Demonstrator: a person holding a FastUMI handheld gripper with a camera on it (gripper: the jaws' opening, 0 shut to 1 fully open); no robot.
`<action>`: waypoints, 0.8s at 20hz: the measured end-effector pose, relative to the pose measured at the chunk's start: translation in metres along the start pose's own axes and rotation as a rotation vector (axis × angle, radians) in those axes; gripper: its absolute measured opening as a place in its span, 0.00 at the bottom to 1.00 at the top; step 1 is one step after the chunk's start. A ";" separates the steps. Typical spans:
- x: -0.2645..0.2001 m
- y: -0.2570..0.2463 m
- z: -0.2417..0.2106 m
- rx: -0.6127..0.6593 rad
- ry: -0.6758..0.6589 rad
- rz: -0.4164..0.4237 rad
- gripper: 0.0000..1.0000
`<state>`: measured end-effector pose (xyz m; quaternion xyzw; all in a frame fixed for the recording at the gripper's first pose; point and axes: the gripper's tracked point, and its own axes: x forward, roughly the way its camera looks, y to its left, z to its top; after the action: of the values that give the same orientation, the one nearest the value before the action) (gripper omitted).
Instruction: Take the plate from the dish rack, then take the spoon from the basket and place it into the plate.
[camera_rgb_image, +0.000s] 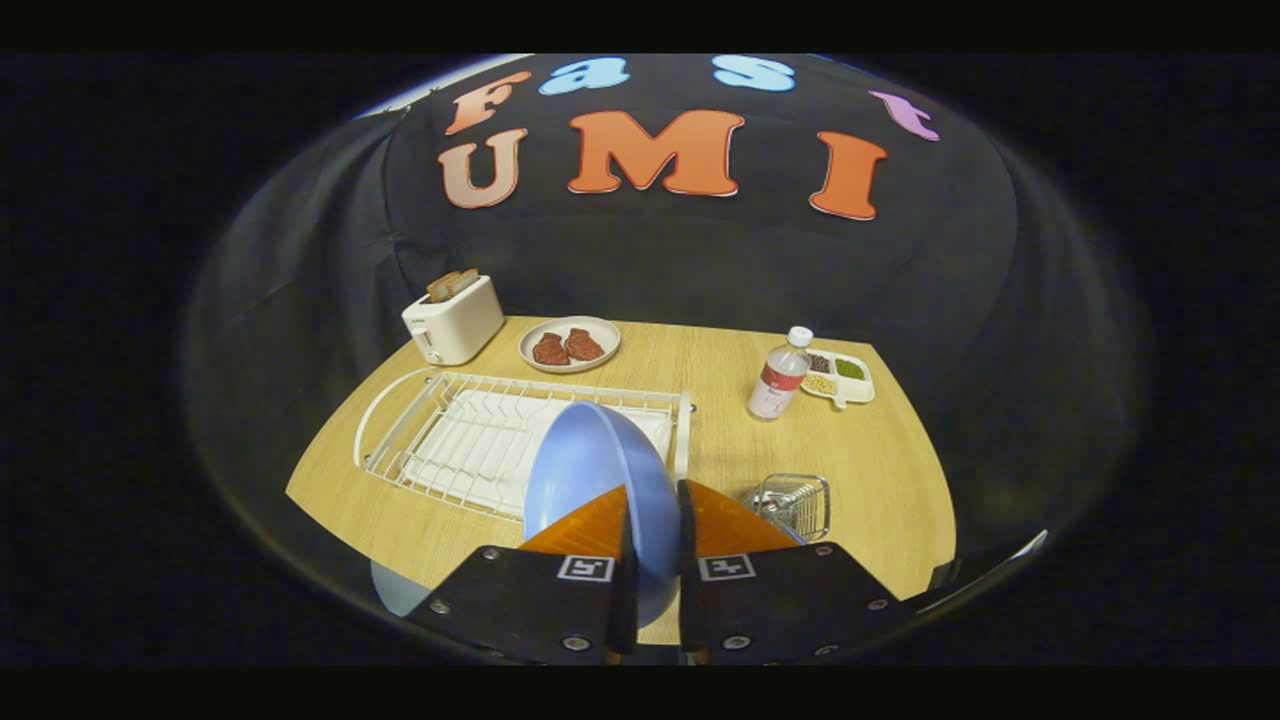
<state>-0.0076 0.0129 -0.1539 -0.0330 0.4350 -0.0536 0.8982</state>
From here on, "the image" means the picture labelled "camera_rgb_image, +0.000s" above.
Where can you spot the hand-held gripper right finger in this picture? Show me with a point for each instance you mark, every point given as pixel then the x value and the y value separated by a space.
pixel 688 600

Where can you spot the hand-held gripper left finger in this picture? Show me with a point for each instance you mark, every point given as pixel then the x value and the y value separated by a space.
pixel 625 610

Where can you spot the blue plate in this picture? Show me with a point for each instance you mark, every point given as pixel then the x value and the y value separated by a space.
pixel 590 460

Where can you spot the beige plate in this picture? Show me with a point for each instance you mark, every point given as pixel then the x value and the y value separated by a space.
pixel 600 335

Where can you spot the clear bottle with red label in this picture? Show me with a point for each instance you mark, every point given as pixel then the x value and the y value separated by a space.
pixel 778 385

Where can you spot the red meat piece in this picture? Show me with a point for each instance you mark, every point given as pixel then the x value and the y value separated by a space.
pixel 550 350
pixel 584 345

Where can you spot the white divided tray with beans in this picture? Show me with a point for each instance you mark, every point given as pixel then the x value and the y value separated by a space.
pixel 862 388

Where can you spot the white toaster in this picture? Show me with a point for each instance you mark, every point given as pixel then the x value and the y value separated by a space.
pixel 460 325

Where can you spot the black backdrop cloth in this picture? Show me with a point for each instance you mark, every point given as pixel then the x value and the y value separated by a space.
pixel 650 260

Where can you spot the brown bread slice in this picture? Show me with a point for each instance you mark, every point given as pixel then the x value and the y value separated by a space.
pixel 466 279
pixel 440 288

